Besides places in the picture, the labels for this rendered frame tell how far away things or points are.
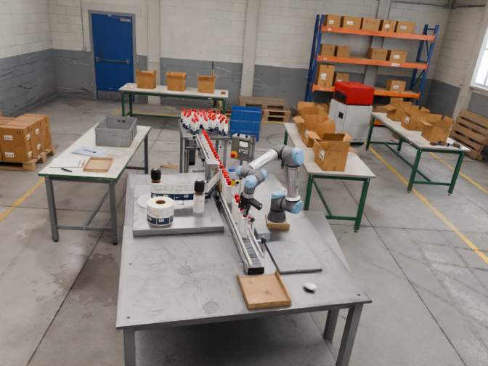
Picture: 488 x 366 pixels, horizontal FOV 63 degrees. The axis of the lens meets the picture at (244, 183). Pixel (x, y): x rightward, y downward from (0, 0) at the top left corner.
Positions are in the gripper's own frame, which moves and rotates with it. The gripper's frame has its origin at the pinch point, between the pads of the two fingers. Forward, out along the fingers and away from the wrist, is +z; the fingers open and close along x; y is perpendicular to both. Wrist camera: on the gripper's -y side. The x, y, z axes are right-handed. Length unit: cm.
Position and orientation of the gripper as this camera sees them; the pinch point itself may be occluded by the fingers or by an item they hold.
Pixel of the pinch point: (247, 215)
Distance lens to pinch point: 277.6
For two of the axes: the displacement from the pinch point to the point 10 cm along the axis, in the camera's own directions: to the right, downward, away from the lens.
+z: -1.1, 7.0, 7.0
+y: -9.6, -2.7, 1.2
